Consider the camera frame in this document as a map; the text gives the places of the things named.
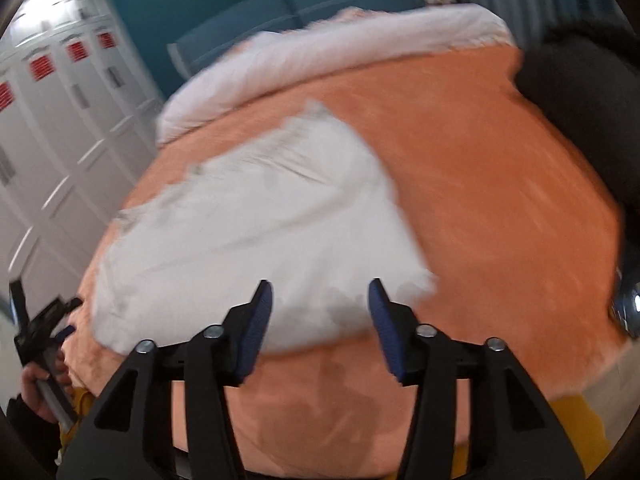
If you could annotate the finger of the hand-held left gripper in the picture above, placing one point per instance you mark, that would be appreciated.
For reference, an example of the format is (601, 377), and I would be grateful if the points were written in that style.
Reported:
(70, 304)
(65, 333)

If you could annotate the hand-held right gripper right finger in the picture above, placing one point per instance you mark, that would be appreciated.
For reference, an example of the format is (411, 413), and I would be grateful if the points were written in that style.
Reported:
(387, 330)

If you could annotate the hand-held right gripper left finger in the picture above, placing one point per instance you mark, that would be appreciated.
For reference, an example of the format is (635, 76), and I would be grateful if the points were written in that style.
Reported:
(255, 330)

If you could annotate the white quilted jacket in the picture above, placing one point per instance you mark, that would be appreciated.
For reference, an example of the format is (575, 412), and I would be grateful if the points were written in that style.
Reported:
(250, 230)

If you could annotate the person's left hand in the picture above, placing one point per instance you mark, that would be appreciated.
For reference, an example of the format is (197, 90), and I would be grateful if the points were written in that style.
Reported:
(32, 385)

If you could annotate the white wardrobe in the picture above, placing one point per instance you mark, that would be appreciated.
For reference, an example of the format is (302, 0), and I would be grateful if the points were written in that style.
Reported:
(75, 160)

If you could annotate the orange fleece blanket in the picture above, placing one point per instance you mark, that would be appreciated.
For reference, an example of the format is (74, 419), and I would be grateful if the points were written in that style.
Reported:
(500, 210)

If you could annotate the yellow pants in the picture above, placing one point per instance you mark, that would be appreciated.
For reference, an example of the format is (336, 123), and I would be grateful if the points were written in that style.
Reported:
(580, 430)

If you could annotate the red paper wardrobe decoration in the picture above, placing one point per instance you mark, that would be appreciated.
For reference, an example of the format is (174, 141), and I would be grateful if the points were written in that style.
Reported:
(106, 40)
(4, 94)
(77, 51)
(42, 66)

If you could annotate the pale pink duvet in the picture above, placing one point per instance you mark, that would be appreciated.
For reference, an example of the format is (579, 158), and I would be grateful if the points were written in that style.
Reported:
(325, 55)

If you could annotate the black puffer jacket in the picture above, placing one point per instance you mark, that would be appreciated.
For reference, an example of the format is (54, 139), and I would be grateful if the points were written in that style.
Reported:
(590, 100)

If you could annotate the pink pillow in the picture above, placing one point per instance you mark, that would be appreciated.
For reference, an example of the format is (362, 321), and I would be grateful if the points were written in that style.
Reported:
(354, 11)

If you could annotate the blue padded headboard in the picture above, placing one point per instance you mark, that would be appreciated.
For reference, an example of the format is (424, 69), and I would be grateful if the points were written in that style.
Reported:
(300, 10)

